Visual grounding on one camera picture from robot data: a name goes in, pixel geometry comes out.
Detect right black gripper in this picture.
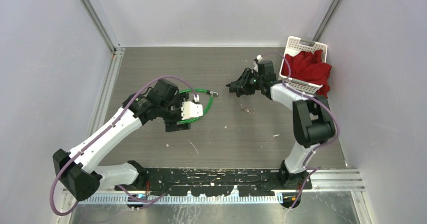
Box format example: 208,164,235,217
231,68,264,96

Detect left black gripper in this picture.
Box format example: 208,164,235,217
159,94,191,131

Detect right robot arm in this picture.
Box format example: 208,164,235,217
226,60,338,189

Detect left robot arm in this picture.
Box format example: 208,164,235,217
53,76,203,201

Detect small silver keys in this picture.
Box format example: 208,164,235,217
240,104,253,115

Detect white plastic basket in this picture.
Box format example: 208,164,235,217
279,36,332,97

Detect red cloth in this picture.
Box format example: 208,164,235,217
284,49,332,98

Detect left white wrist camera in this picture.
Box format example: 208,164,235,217
180,101,203,120

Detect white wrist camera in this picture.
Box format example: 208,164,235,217
180,101,203,120
253,55,263,72

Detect green cable lock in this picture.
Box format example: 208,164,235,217
179,88,219,124

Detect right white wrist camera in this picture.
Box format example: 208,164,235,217
253,55,263,72

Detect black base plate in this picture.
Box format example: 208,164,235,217
123,168,312,197

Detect right aluminium frame post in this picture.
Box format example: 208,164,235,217
312,0,343,42

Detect aluminium frame post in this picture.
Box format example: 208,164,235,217
80,0,117,54
312,0,343,42

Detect aluminium front rail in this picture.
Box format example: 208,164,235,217
62,170,366,205

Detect left aluminium frame post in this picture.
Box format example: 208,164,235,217
80,0,117,54

